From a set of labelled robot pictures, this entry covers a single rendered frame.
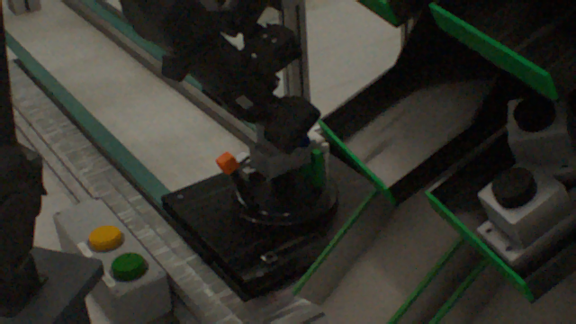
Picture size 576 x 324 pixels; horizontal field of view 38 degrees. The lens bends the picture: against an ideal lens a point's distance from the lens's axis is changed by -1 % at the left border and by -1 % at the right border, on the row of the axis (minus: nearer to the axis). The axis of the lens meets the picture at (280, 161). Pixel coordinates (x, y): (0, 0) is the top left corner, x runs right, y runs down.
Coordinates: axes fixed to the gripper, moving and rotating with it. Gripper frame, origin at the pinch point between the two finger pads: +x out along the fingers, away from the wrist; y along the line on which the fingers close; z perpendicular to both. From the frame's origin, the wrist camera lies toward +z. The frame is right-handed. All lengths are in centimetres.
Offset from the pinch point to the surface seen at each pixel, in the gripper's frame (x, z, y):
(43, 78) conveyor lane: 4, -17, 63
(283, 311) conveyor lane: 3.5, -16.9, -15.9
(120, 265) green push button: -4.6, -25.3, 1.6
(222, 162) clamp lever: -3.8, -8.2, -0.5
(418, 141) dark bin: -12.2, 4.1, -29.4
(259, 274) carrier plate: 3.0, -15.6, -10.0
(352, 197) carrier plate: 13.8, -1.4, -4.2
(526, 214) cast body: -19, 2, -47
